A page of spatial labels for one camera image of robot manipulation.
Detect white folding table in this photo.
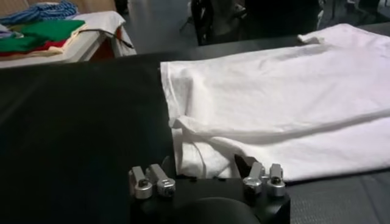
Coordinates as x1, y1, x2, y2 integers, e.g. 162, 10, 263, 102
0, 11, 137, 69

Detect white draped cloth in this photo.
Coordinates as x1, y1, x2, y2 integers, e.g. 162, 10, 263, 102
71, 10, 137, 58

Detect black table cover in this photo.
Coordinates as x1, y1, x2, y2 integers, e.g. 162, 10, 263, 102
0, 23, 390, 224

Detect black cable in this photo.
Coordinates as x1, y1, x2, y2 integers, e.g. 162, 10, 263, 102
78, 28, 135, 49

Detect red garment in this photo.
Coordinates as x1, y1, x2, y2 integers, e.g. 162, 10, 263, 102
0, 39, 68, 58

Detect white t-shirt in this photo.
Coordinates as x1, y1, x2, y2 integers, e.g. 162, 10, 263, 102
160, 23, 390, 183

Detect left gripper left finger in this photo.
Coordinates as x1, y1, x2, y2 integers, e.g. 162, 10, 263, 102
128, 155, 177, 200

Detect standing person in black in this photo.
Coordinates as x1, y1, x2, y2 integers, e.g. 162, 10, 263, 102
243, 0, 325, 39

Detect blue striped garment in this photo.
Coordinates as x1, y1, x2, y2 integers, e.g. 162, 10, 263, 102
0, 0, 79, 26

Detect purple garment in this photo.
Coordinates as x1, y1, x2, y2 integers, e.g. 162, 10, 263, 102
0, 24, 24, 39

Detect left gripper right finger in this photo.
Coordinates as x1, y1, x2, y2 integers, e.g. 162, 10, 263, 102
233, 154, 286, 198

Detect green t-shirt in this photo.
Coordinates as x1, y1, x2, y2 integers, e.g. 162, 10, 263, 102
0, 19, 86, 53

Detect seated person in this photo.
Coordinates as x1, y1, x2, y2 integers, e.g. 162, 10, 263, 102
210, 0, 246, 37

